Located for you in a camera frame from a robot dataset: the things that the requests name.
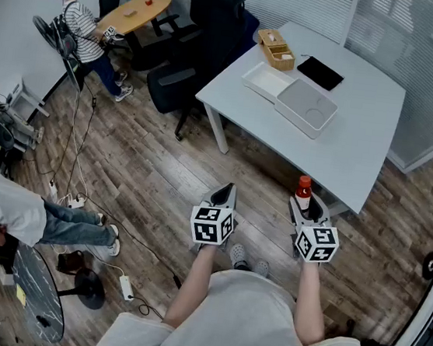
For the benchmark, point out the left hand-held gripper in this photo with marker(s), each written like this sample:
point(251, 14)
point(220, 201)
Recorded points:
point(210, 224)

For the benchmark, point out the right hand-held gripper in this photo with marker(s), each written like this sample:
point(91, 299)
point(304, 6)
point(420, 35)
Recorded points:
point(315, 243)

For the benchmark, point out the red-capped sauce bottle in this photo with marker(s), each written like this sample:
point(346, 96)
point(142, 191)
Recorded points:
point(303, 192)

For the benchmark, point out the person's right forearm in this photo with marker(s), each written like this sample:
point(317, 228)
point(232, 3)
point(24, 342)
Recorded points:
point(310, 301)

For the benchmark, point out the person's left forearm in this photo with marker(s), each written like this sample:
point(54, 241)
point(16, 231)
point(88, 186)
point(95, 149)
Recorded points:
point(193, 283)

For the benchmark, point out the wicker tissue organizer box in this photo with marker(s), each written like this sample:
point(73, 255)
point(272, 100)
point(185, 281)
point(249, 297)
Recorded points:
point(276, 50)

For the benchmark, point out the person's left shoe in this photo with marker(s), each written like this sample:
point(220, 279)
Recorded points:
point(238, 254)

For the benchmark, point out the person's shoe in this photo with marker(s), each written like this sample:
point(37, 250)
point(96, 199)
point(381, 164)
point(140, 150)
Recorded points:
point(261, 268)
point(238, 254)

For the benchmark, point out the person's right shoe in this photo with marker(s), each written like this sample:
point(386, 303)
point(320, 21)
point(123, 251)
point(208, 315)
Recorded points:
point(261, 268)

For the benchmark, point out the white power strip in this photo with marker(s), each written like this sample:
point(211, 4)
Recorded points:
point(76, 202)
point(53, 189)
point(126, 287)

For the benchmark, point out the person's grey shirt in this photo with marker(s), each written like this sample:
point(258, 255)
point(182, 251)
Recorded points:
point(244, 328)

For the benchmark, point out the large black office chair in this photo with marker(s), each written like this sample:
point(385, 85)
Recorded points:
point(216, 50)

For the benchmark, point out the brown bag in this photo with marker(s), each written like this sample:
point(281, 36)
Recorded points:
point(70, 262)

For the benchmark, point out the oval wooden table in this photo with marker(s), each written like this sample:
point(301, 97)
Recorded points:
point(138, 12)

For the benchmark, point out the round black marble table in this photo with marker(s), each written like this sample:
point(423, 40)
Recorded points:
point(39, 295)

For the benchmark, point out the small tan object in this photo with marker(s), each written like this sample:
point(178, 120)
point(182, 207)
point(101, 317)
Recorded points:
point(129, 12)

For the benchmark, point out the yellow sticky note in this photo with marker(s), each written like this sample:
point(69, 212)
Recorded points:
point(21, 295)

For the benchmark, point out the grey equipment on stand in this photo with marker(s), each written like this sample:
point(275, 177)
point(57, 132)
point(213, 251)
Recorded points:
point(9, 119)

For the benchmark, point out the black round pedestal base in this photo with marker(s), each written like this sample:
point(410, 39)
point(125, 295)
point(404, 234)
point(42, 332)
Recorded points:
point(89, 288)

